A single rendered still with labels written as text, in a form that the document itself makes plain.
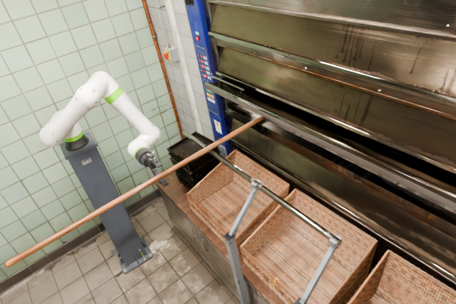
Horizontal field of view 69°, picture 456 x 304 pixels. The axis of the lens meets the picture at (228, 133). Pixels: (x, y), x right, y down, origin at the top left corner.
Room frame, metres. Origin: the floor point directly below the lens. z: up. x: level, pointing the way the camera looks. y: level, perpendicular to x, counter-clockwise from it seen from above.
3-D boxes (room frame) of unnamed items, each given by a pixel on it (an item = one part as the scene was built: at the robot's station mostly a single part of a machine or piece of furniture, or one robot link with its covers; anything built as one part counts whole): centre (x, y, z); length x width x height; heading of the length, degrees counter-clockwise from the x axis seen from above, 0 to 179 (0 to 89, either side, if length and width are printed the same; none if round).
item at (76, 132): (1.88, 0.99, 1.36); 0.16 x 0.13 x 0.19; 168
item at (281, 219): (1.12, -0.29, 0.72); 0.56 x 0.49 x 0.28; 32
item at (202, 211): (1.62, 0.02, 0.72); 0.56 x 0.49 x 0.28; 32
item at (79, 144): (1.94, 1.01, 1.23); 0.26 x 0.15 x 0.06; 28
